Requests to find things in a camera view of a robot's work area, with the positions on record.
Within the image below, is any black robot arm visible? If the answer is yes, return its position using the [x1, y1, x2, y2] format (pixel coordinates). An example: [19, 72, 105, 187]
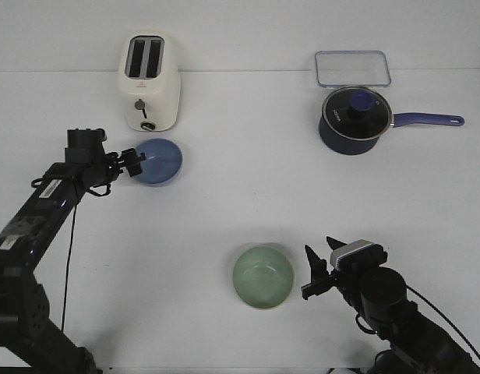
[0, 129, 146, 373]
[302, 237, 480, 373]

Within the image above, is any clear plastic container blue rim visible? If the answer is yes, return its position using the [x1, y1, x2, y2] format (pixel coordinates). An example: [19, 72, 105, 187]
[315, 51, 391, 88]

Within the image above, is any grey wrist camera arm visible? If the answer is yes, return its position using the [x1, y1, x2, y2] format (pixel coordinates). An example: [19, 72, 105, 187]
[330, 239, 388, 271]

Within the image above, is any glass pot lid blue knob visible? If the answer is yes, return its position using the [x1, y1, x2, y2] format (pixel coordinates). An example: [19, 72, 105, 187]
[322, 86, 393, 140]

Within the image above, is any blue bowl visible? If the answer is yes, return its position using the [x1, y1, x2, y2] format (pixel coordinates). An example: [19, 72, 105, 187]
[135, 139, 183, 187]

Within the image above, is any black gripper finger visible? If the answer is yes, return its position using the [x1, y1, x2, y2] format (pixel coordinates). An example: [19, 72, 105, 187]
[305, 245, 328, 283]
[125, 160, 143, 177]
[326, 236, 346, 251]
[121, 148, 146, 161]

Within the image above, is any green bowl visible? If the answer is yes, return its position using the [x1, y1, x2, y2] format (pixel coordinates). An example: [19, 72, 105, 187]
[231, 244, 295, 310]

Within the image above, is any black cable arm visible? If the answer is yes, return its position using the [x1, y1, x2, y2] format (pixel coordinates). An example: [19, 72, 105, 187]
[405, 284, 480, 369]
[60, 182, 111, 332]

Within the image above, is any dark blue saucepan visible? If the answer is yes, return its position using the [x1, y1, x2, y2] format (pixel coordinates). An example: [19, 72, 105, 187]
[318, 87, 465, 156]

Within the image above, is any cream white toaster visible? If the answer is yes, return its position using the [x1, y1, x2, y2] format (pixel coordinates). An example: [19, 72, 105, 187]
[117, 31, 181, 132]

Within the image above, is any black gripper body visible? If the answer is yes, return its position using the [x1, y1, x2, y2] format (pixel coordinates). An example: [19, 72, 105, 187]
[302, 265, 408, 319]
[65, 129, 122, 183]

